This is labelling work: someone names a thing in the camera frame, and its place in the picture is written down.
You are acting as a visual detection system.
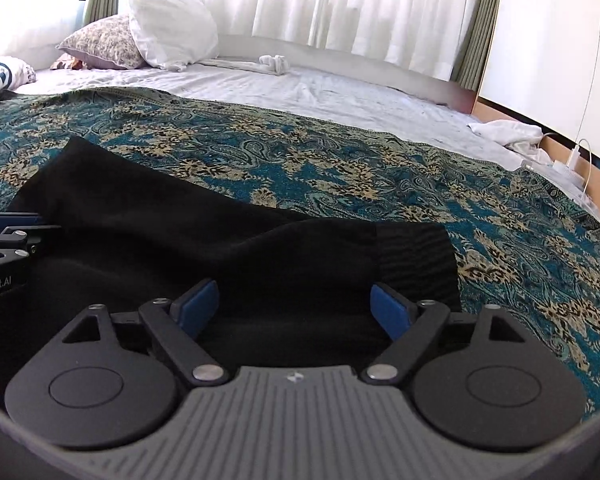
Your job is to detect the black pants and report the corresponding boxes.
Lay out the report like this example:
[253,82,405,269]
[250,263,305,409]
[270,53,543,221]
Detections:
[0,134,464,411]

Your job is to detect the teal gold patterned bedspread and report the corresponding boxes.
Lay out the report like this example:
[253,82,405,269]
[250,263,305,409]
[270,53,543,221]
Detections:
[0,88,600,412]

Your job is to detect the blue white patterned pillow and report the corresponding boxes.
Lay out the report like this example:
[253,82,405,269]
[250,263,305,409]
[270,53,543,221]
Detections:
[0,56,36,92]

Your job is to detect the grey floral pillow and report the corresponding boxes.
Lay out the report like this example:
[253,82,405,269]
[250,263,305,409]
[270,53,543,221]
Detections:
[57,14,146,70]

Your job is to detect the white crumpled cloth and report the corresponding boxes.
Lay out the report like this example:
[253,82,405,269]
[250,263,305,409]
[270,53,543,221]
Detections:
[468,119,550,164]

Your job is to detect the white bed sheet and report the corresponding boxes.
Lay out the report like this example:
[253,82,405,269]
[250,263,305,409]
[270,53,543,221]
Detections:
[18,64,600,222]

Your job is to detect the green curtain right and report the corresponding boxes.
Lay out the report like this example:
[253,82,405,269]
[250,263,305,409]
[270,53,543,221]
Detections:
[451,0,500,92]

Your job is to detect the white knotted cloth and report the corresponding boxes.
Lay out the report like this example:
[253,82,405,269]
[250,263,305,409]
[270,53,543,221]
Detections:
[199,54,290,76]

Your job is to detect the white charger cable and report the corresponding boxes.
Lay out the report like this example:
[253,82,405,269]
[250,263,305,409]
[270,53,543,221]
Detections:
[519,0,600,206]

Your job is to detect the wooden bed frame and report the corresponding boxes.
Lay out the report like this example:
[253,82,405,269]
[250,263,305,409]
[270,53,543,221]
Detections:
[218,34,600,221]

